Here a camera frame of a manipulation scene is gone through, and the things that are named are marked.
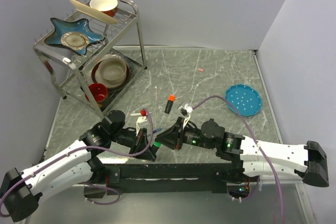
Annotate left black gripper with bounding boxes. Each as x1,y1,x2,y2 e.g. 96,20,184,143
110,125,156,159

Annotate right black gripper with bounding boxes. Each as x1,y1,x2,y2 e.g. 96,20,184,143
154,119,213,153

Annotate green highlighter cap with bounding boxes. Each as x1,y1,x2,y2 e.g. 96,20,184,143
153,142,161,147

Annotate blue pen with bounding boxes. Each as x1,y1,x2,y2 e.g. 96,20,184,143
152,127,163,134

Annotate black orange-tipped highlighter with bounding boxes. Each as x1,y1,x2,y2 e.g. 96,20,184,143
164,99,174,114

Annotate black green-tipped highlighter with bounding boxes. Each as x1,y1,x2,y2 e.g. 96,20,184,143
149,143,160,162

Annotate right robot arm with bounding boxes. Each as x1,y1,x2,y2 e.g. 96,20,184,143
154,117,329,187

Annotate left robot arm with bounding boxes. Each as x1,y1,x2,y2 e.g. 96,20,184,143
1,110,160,222

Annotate red cup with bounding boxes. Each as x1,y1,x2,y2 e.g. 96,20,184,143
88,83,108,103

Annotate blue polka-dot plate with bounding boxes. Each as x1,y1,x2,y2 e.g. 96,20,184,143
225,84,263,117

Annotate grey ceramic bowl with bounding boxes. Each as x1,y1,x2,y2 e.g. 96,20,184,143
94,57,128,89

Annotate dark red plate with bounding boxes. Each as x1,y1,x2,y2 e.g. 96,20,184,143
91,60,130,88

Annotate steel dish rack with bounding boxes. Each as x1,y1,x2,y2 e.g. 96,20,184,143
33,0,147,118

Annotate small round patterned saucer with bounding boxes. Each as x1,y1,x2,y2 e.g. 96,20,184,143
60,31,89,50

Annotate white and red bowl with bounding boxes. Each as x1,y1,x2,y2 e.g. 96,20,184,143
89,0,118,17

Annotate beige oval plate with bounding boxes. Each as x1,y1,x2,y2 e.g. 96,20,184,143
69,0,119,25

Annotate blue star-shaped dish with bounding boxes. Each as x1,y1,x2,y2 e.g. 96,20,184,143
44,18,105,55

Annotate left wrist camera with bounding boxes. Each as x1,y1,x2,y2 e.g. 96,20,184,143
135,109,152,132

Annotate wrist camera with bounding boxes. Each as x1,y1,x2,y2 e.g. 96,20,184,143
180,103,193,129
135,109,152,132

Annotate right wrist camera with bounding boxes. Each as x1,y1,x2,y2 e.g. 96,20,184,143
180,103,193,129

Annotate black base frame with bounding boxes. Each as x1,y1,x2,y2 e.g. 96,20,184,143
89,163,258,194

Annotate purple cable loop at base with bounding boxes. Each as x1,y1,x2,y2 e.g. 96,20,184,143
83,183,123,206

